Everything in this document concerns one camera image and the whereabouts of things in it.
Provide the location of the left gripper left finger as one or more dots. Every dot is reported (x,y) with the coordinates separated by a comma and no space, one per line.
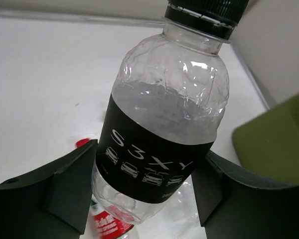
(50,202)

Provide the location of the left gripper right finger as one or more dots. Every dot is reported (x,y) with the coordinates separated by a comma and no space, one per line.
(235,203)

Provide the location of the red label water bottle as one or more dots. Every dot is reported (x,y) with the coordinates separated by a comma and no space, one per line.
(105,226)

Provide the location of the black label small bottle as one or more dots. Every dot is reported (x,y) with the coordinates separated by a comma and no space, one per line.
(165,108)

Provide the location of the green mesh waste bin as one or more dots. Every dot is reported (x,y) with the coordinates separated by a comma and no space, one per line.
(269,144)

